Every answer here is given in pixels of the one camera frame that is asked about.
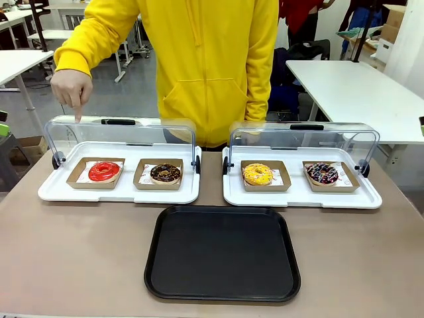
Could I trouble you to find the person's right forearm yellow sleeve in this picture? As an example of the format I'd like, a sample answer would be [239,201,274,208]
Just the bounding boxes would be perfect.
[54,13,133,79]

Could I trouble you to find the person's left forearm yellow sleeve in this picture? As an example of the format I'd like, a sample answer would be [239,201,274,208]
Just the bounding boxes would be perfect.
[244,46,280,123]

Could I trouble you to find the white display tray base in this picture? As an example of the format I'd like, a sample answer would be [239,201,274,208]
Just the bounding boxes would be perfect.
[37,140,202,205]
[221,145,384,210]

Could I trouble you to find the brown cardboard donut box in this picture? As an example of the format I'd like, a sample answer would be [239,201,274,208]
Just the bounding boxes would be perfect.
[132,158,185,191]
[301,160,361,194]
[66,157,126,191]
[240,160,293,193]

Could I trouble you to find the red glazed donut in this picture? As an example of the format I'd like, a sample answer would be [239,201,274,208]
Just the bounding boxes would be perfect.
[87,161,122,184]

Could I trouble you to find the dark donut with colourful sprinkles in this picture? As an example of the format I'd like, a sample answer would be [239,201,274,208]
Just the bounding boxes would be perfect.
[305,162,340,187]

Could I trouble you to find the chocolate donut with nut crumbs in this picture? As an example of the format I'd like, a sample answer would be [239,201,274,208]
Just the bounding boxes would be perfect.
[149,163,182,186]

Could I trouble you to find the yellow glazed sprinkled donut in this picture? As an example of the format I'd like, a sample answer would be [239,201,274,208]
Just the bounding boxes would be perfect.
[242,162,275,187]

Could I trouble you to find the black plastic serving tray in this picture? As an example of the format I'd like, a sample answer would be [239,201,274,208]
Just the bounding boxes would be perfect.
[144,204,301,303]

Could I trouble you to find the person's right hand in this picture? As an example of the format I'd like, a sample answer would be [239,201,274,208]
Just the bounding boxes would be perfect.
[50,70,94,124]

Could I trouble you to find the dark grey stool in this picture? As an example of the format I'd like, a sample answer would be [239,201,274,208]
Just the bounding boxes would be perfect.
[0,132,34,193]

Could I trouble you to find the flat cardboard box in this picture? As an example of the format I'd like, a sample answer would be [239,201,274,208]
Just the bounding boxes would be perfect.
[18,135,48,164]

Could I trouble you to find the small white table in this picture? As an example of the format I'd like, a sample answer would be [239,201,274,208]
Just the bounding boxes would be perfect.
[0,49,55,112]

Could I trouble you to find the large white table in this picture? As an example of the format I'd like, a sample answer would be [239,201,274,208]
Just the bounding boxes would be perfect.
[285,59,424,146]

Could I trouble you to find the white storage box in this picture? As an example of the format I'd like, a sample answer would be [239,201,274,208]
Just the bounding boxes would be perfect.
[370,38,399,62]

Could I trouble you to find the clear hinged display lid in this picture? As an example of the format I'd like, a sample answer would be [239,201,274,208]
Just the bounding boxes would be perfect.
[44,115,201,176]
[222,120,372,178]

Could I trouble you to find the white printed paper liner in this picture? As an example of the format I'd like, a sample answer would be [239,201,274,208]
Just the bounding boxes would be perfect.
[139,163,183,186]
[242,163,285,187]
[304,162,352,188]
[76,159,125,187]

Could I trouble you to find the tall open cardboard box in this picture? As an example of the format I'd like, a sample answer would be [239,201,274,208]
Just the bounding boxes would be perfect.
[380,4,407,44]

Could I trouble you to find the white background desk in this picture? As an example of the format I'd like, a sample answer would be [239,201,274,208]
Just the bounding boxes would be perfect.
[26,2,133,83]

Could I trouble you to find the black office chair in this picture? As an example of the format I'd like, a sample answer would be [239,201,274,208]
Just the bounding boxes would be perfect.
[267,38,331,115]

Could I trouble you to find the person in red top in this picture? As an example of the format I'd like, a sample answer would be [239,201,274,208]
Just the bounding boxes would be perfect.
[279,0,336,46]

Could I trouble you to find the person's torso yellow hoodie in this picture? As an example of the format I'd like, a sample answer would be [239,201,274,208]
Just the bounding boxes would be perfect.
[54,0,281,148]

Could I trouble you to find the black camera stand pole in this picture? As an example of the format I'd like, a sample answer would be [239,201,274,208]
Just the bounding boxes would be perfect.
[28,0,51,54]
[351,0,372,64]

